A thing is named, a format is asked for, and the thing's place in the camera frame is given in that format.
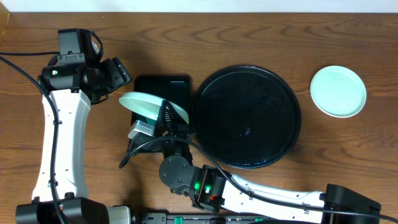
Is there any pale green plate top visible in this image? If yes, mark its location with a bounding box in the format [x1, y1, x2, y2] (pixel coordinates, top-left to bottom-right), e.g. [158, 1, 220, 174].
[118, 91, 190, 124]

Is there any pale green plate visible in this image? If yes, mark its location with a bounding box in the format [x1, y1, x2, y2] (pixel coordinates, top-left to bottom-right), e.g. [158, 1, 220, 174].
[118, 91, 190, 124]
[310, 65, 367, 118]

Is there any pale green plate bottom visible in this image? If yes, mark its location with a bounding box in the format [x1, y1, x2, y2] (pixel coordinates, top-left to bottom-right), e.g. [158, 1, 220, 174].
[310, 65, 367, 118]

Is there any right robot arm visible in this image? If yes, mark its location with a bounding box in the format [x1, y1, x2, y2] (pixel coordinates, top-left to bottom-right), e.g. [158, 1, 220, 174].
[155, 100, 382, 223]

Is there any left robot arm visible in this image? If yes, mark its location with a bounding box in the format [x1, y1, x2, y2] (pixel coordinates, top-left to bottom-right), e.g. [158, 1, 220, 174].
[16, 55, 132, 223]

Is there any rectangular green tray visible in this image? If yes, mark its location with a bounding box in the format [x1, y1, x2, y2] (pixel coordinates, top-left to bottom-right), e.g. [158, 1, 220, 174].
[127, 75, 190, 151]

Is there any round black tray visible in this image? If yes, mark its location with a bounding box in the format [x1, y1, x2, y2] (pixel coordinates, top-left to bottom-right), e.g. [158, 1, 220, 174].
[190, 65, 302, 169]

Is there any right black cable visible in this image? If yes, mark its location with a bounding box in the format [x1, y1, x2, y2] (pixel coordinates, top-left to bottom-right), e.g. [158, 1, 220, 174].
[118, 135, 398, 223]

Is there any black cable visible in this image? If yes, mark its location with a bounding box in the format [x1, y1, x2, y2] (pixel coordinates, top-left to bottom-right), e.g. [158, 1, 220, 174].
[0, 51, 68, 224]
[118, 135, 398, 223]

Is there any left black cable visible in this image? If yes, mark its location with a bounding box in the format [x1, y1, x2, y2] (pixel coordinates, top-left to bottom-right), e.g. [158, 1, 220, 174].
[0, 51, 68, 224]

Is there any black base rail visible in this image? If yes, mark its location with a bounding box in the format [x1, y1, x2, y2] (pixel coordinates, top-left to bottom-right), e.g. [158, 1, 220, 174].
[131, 213, 273, 224]

